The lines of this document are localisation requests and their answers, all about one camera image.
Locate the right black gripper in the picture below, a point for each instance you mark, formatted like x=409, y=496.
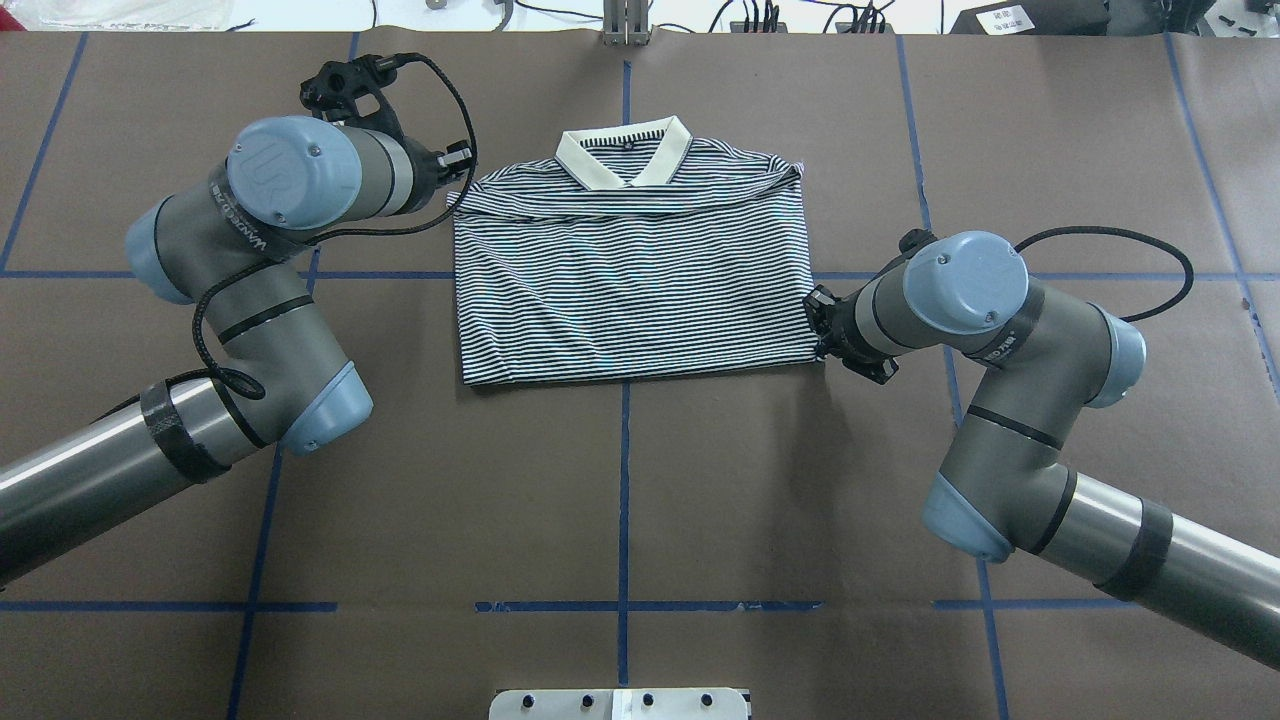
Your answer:
x=846, y=322

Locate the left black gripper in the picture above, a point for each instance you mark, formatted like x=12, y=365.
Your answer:
x=428, y=178

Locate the blue white striped polo shirt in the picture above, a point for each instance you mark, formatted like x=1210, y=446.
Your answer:
x=632, y=252

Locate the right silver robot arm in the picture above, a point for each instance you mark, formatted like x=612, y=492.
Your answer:
x=1002, y=486

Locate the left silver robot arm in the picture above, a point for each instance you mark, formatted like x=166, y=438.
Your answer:
x=272, y=372

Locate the black rectangular box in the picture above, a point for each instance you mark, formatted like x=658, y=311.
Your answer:
x=1047, y=18

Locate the clear plastic bag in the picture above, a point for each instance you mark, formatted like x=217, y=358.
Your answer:
x=126, y=16

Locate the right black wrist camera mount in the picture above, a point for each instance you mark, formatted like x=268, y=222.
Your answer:
x=914, y=241

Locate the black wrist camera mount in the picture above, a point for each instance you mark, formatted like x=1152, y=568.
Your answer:
x=914, y=241
x=351, y=93

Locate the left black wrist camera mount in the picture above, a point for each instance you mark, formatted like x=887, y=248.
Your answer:
x=351, y=93

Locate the aluminium frame post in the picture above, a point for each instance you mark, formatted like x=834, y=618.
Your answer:
x=626, y=23

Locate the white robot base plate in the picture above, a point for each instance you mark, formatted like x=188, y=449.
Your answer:
x=623, y=703

